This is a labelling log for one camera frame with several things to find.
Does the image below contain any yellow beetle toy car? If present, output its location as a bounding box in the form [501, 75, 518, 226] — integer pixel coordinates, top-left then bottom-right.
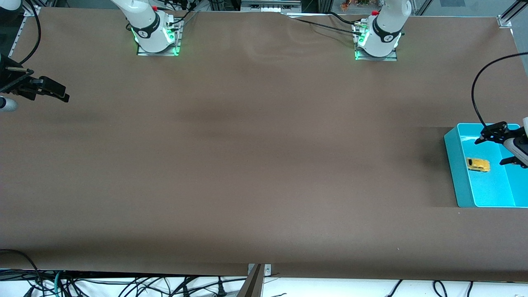
[466, 157, 491, 173]

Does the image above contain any teal plastic bin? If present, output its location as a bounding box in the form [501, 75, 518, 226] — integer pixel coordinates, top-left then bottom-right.
[444, 123, 528, 208]

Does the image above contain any small orange object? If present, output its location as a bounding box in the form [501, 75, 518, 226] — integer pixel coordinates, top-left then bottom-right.
[340, 0, 372, 11]

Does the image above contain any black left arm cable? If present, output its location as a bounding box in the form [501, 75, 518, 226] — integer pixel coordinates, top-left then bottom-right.
[471, 51, 528, 129]

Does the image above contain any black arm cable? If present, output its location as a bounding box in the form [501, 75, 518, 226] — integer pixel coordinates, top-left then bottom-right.
[16, 0, 42, 77]
[471, 51, 528, 129]

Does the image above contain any aluminium table edge rail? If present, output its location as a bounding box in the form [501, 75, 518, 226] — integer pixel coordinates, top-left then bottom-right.
[7, 5, 42, 59]

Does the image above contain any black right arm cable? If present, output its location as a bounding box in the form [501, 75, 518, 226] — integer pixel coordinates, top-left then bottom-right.
[16, 0, 42, 77]

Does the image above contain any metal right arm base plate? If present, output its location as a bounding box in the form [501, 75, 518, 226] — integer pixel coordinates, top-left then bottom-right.
[137, 19, 182, 57]

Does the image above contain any metal corner bracket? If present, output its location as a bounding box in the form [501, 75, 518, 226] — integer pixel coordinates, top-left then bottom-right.
[497, 12, 518, 29]

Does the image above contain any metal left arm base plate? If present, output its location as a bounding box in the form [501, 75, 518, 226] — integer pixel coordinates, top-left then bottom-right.
[354, 23, 398, 61]

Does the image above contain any black looped floor cable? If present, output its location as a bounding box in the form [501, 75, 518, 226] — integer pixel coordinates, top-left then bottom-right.
[0, 249, 42, 297]

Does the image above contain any short black table cable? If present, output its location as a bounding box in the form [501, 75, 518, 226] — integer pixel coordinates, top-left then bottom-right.
[328, 11, 358, 25]

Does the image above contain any long black table cable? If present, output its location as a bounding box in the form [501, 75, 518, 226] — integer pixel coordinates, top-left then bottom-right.
[287, 16, 364, 38]

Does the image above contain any silver aluminium frame profile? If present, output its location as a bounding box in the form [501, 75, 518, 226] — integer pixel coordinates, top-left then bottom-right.
[240, 0, 302, 13]

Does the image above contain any dark camera stand pole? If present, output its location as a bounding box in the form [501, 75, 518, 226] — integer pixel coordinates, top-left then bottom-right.
[236, 264, 264, 297]

